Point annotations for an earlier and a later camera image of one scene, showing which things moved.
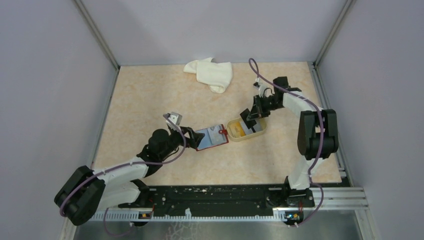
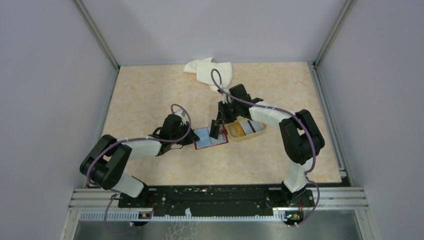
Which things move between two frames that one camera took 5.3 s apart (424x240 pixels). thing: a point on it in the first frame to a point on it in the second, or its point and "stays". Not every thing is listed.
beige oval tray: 237,130 stays
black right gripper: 254,113 to 220,120
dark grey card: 250,123 to 214,130
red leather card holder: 214,136 stays
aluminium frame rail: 338,198 stays
